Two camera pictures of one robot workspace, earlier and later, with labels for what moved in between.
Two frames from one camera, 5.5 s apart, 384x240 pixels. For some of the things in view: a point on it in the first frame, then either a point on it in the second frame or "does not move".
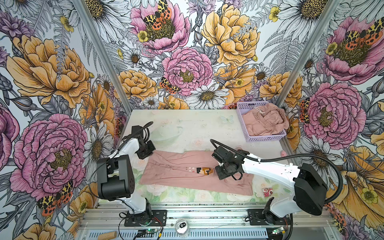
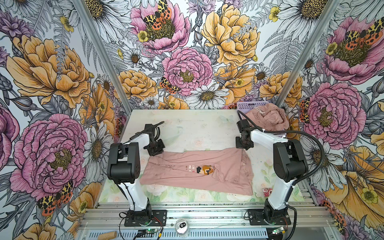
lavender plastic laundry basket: x=243 y=106 does not move
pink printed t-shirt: x=192 y=168 does not move
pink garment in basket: x=267 y=119 does not move
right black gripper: x=220 y=175 -> x=239 y=145
